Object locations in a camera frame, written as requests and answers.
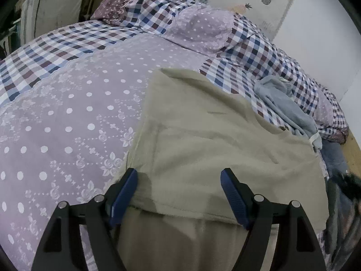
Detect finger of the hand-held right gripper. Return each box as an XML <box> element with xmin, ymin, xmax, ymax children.
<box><xmin>336</xmin><ymin>172</ymin><xmax>361</xmax><ymax>201</ymax></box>

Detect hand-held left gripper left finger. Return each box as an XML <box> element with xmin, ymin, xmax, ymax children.
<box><xmin>31</xmin><ymin>167</ymin><xmax>139</xmax><ymax>271</ymax></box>

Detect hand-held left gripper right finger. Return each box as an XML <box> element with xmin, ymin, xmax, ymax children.
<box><xmin>220</xmin><ymin>167</ymin><xmax>323</xmax><ymax>271</ymax></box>

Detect grey-green garment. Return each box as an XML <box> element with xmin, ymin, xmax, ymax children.
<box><xmin>324</xmin><ymin>175</ymin><xmax>361</xmax><ymax>263</ymax></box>

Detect khaki shirt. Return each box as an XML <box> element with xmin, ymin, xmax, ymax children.
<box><xmin>117</xmin><ymin>68</ymin><xmax>330</xmax><ymax>271</ymax></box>

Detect blue plush pillow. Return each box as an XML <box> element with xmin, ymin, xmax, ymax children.
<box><xmin>320</xmin><ymin>140</ymin><xmax>350</xmax><ymax>178</ymax></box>

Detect light blue sweatpants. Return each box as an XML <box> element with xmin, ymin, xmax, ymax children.
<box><xmin>254</xmin><ymin>75</ymin><xmax>323</xmax><ymax>151</ymax></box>

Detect silver suitcase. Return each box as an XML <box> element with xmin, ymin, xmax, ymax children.
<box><xmin>20</xmin><ymin>0</ymin><xmax>87</xmax><ymax>43</ymax></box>

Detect wooden bed frame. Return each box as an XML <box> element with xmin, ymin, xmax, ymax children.
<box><xmin>340</xmin><ymin>132</ymin><xmax>361</xmax><ymax>181</ymax></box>

